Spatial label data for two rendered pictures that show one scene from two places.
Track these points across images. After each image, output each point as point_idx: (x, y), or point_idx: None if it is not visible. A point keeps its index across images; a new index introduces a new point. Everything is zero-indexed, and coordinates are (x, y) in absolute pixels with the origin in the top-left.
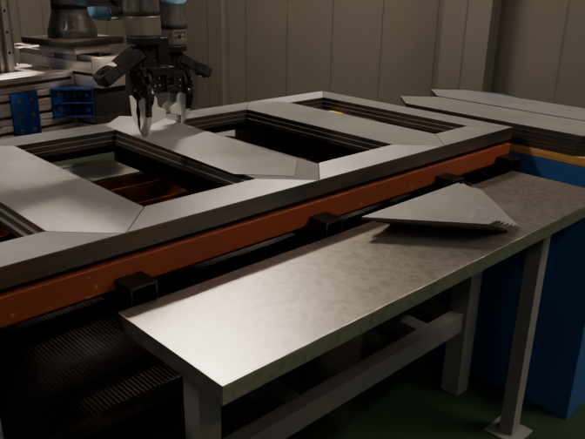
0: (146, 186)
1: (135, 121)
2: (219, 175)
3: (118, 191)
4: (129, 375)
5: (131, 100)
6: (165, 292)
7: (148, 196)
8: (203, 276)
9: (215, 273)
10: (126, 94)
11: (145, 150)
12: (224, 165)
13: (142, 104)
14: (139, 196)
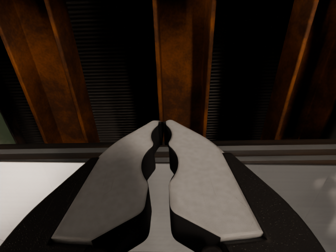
0: (275, 122)
1: (189, 133)
2: (32, 155)
3: (290, 77)
4: None
5: (234, 203)
6: (131, 37)
7: (268, 117)
8: (141, 87)
9: (140, 99)
10: (302, 234)
11: (278, 150)
12: (28, 175)
13: (103, 203)
14: (273, 105)
